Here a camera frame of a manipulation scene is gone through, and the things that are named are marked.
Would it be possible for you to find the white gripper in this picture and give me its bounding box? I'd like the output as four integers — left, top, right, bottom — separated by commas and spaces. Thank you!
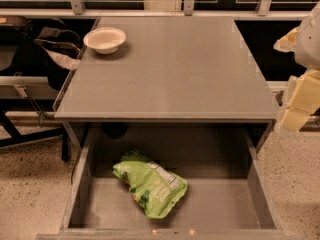
273, 2, 320, 131

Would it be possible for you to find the green rice chip bag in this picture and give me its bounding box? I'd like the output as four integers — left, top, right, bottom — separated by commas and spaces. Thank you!
112, 149, 188, 219

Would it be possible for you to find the grey cabinet counter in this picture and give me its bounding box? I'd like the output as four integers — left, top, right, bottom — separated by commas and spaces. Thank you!
53, 15, 281, 152

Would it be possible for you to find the open grey top drawer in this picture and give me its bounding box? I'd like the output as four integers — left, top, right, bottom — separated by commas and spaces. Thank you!
35, 126, 303, 240

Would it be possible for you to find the dark bag on left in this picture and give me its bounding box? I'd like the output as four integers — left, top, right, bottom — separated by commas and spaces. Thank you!
35, 26, 81, 90

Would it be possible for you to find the white paper bowl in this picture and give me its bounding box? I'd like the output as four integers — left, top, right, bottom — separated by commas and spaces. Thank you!
83, 27, 127, 55

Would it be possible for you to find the metal window railing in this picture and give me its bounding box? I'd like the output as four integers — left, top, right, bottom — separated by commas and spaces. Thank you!
0, 0, 320, 20

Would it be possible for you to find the black office chair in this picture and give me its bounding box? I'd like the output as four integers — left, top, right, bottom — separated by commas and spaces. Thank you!
0, 15, 70, 161

